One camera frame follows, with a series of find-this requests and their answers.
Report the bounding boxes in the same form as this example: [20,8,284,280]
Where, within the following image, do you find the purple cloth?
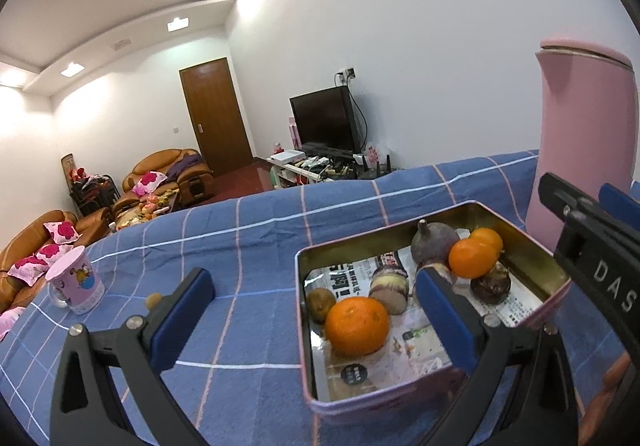
[167,153,201,182]

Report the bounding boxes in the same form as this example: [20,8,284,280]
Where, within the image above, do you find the pink cartoon mug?
[47,256,106,316]

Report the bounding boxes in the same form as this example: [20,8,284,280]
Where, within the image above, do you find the green-brown kiwi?
[306,288,337,324]

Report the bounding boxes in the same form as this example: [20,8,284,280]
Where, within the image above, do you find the blue checked cloth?
[0,151,640,446]

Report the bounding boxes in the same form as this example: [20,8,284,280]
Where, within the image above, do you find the black television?
[289,86,362,158]

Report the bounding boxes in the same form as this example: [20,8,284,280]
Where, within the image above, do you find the small orange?
[448,238,493,279]
[467,227,504,257]

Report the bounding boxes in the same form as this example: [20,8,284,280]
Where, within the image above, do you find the brown leather armchair sofa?
[122,148,216,207]

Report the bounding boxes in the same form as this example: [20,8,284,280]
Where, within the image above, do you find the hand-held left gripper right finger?
[415,267,581,446]

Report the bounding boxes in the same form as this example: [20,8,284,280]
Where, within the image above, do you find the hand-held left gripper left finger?
[48,267,217,446]

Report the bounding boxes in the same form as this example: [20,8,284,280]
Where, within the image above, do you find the long brown leather sofa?
[0,210,113,314]

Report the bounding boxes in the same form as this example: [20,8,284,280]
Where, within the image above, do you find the pink floral pillow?
[0,306,26,342]
[7,256,51,284]
[35,243,73,267]
[132,171,167,196]
[44,221,81,244]

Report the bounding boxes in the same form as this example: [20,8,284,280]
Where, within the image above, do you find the large orange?
[325,297,390,358]

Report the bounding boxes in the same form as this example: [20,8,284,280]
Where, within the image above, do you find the pink thermos flask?
[526,38,640,252]

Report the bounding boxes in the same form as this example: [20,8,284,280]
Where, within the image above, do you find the dark water chestnut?
[470,261,512,306]

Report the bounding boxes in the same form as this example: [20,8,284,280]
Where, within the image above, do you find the pink silicone mug lid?
[46,246,86,283]

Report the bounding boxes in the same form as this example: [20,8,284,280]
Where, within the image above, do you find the brown wooden door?
[179,57,255,178]

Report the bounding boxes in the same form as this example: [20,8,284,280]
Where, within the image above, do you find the purple passion fruit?
[411,219,461,269]

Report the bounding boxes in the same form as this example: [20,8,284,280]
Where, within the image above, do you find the stacked black chairs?
[69,171,121,217]

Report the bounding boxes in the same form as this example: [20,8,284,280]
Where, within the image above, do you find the black router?
[357,153,393,179]

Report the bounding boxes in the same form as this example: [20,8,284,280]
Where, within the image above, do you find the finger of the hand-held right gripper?
[539,172,602,228]
[599,182,640,238]

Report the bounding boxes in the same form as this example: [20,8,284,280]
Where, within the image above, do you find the newspaper sheet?
[305,251,543,399]

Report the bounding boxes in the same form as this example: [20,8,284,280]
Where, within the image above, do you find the cut taro piece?
[369,265,411,316]

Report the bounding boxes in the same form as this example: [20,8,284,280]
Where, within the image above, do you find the white television stand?
[266,151,361,192]

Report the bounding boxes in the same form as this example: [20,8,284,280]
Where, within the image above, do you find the wooden coffee table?
[107,186,181,232]

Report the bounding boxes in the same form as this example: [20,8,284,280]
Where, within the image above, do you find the pink tin box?
[294,200,572,424]

